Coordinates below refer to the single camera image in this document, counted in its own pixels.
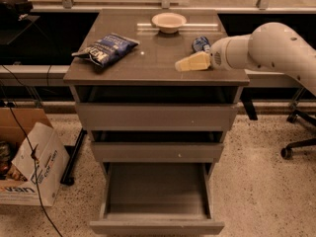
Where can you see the black table leg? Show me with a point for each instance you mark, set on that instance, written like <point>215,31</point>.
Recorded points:
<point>73,151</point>

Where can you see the grey drawer cabinet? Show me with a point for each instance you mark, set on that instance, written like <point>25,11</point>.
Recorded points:
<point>152,63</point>

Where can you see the cardboard box with white flap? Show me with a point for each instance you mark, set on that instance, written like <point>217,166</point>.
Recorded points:
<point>39,161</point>

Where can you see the grey middle drawer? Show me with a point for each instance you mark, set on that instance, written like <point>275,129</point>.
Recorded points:
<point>158,146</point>

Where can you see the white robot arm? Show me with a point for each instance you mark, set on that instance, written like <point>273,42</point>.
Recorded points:
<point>270,47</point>

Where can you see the blue chip bag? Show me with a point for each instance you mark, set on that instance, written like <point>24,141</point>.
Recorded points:
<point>108,50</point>

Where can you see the grey bottom drawer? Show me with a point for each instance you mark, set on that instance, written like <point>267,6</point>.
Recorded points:
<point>157,198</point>

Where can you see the grey drawer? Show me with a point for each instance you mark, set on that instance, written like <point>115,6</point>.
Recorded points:
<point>157,198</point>
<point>158,146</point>
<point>158,108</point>

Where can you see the blue pepsi can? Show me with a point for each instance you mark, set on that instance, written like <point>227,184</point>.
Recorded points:
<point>201,44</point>

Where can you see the grey top drawer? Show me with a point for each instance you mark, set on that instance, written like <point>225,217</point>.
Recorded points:
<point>158,108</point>

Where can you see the white paper bowl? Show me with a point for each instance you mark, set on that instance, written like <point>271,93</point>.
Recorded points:
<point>168,23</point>

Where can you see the black bag on desk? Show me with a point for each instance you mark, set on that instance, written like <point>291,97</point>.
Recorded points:
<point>14,10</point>

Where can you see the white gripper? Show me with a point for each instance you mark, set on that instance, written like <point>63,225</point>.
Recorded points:
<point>219,57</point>

